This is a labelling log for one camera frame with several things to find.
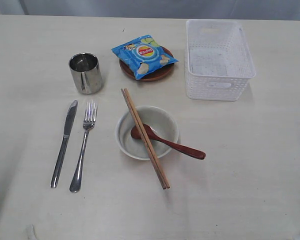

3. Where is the light wooden chopstick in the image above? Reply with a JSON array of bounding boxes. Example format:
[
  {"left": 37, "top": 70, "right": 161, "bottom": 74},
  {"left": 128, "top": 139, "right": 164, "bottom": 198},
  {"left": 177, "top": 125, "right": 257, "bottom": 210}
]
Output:
[{"left": 123, "top": 87, "right": 171, "bottom": 189}]

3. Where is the white perforated plastic basket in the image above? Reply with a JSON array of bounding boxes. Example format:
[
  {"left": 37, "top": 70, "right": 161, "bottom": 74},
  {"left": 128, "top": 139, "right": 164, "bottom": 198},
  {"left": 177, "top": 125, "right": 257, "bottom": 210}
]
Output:
[{"left": 184, "top": 19, "right": 256, "bottom": 102}]

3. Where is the blue Lays chips bag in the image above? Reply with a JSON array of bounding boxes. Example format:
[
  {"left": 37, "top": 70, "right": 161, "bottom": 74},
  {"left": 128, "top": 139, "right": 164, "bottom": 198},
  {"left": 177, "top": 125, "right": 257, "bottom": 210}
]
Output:
[{"left": 111, "top": 34, "right": 178, "bottom": 80}]

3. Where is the silver metal fork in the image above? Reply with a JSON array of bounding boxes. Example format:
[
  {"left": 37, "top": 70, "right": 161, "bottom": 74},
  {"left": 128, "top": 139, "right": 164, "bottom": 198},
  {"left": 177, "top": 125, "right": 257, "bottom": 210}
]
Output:
[{"left": 69, "top": 100, "right": 98, "bottom": 193}]

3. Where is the reddish brown wooden spoon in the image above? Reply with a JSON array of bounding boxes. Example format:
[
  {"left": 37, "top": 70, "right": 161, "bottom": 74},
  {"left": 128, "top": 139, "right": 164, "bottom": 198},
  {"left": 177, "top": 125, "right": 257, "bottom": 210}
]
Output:
[{"left": 143, "top": 123, "right": 206, "bottom": 160}]

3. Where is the dark wooden chopstick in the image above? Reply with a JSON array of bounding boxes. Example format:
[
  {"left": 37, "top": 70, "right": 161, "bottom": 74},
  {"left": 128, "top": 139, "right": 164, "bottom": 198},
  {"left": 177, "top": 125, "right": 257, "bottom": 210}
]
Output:
[{"left": 120, "top": 88, "right": 170, "bottom": 190}]

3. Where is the white floral ceramic bowl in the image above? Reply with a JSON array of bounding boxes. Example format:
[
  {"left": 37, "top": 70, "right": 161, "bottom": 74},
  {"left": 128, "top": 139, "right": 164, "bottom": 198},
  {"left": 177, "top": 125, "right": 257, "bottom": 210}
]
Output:
[{"left": 114, "top": 105, "right": 179, "bottom": 161}]

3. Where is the silver table knife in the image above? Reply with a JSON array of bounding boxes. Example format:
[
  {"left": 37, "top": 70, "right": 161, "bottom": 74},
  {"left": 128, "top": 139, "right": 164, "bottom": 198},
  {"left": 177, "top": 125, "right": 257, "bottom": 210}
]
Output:
[{"left": 50, "top": 100, "right": 78, "bottom": 188}]

